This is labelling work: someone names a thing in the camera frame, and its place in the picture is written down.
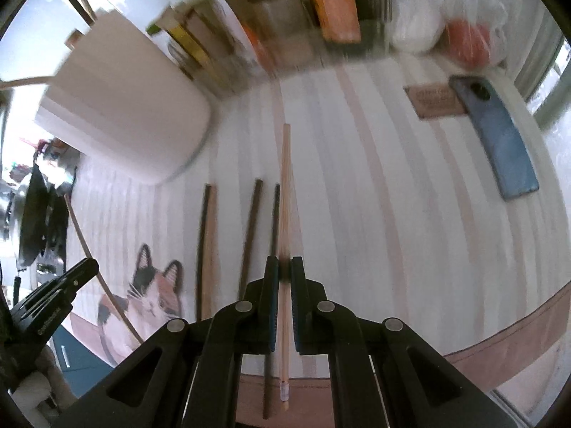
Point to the glass sliding door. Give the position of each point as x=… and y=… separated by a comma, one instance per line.
x=551, y=76

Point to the white seasoning packet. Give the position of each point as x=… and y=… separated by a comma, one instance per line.
x=236, y=22

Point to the black wok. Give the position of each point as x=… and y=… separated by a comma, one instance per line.
x=38, y=214

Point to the white round food item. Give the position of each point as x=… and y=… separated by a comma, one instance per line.
x=417, y=26

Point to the steel pot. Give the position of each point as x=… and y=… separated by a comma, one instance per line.
x=6, y=209

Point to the glass jar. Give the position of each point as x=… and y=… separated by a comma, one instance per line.
x=281, y=22

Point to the pale pink chopstick holder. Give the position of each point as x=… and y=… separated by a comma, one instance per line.
x=125, y=98

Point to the light chopstick with white label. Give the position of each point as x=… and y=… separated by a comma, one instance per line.
x=285, y=187

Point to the brown card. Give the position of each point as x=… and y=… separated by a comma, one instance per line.
x=435, y=101

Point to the colourful wall stickers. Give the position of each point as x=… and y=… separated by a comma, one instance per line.
x=51, y=149

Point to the clear acrylic tray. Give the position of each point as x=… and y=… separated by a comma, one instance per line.
x=312, y=60

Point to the red tomato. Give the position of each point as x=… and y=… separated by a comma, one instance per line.
x=470, y=44

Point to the blue grey smartphone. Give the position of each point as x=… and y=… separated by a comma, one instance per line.
x=504, y=151

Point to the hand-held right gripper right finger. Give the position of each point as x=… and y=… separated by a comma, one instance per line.
x=298, y=307

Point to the yellow green seasoning packet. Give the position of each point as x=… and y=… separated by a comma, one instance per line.
x=187, y=49

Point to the striped cat print table mat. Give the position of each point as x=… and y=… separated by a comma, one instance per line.
x=379, y=232

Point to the dark soy sauce bottle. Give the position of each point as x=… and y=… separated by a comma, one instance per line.
x=334, y=4

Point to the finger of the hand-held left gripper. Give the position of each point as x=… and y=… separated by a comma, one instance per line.
x=67, y=283

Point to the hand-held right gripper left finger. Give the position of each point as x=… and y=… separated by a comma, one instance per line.
x=272, y=307

